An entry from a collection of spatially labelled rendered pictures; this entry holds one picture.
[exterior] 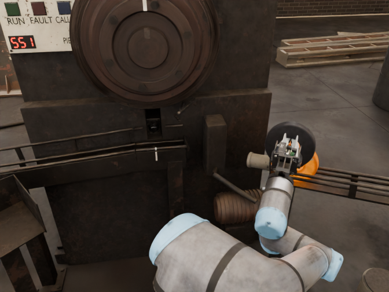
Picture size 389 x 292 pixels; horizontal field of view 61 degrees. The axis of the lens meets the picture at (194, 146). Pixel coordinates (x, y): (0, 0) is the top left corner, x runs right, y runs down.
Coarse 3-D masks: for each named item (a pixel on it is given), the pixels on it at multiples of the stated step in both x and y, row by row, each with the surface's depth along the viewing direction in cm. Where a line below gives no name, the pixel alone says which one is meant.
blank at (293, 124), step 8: (272, 128) 105; (280, 128) 102; (288, 128) 101; (296, 128) 100; (304, 128) 100; (272, 136) 104; (280, 136) 103; (288, 136) 102; (296, 136) 101; (304, 136) 101; (312, 136) 100; (272, 144) 106; (304, 144) 102; (312, 144) 101; (304, 152) 103; (312, 152) 102; (304, 160) 104
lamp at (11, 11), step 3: (6, 3) 104; (9, 3) 104; (12, 3) 104; (15, 3) 104; (6, 6) 104; (9, 6) 104; (12, 6) 104; (15, 6) 104; (6, 9) 104; (9, 9) 105; (12, 9) 105; (15, 9) 105; (18, 9) 105; (9, 12) 105; (12, 12) 105; (15, 12) 105; (18, 12) 105; (9, 15) 105; (12, 15) 106; (15, 15) 106
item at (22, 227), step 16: (0, 192) 109; (16, 192) 113; (0, 208) 111; (16, 208) 112; (32, 208) 105; (0, 224) 107; (16, 224) 106; (32, 224) 106; (0, 240) 101; (16, 240) 101; (0, 256) 96; (16, 256) 108; (16, 272) 110; (16, 288) 112; (32, 288) 117
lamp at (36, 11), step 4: (32, 4) 105; (36, 4) 105; (40, 4) 105; (32, 8) 105; (36, 8) 106; (40, 8) 106; (44, 8) 106; (36, 12) 106; (40, 12) 106; (44, 12) 106
